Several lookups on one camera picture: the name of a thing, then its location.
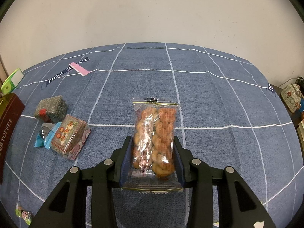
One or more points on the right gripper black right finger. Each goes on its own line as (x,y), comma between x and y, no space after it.
(238,205)

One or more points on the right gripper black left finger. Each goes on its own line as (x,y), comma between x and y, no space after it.
(66,204)

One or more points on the small green snack packet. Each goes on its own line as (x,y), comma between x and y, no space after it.
(24,214)

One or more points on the brown cake pink packet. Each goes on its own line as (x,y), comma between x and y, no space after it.
(70,137)

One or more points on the blue candy wrapper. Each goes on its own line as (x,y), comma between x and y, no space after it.
(46,134)

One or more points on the clear bag twisted snacks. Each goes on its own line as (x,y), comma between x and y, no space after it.
(152,166)

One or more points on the grey sesame block packet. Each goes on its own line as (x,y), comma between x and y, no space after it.
(51,110)

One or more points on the blue checked tablecloth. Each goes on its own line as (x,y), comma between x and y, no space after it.
(227,117)

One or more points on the red gold toffee tin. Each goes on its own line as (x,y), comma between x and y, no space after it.
(11,110)

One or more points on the floral box on shelf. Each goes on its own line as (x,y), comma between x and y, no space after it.
(292,97)

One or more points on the green tissue pack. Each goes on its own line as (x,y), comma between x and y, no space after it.
(12,81)

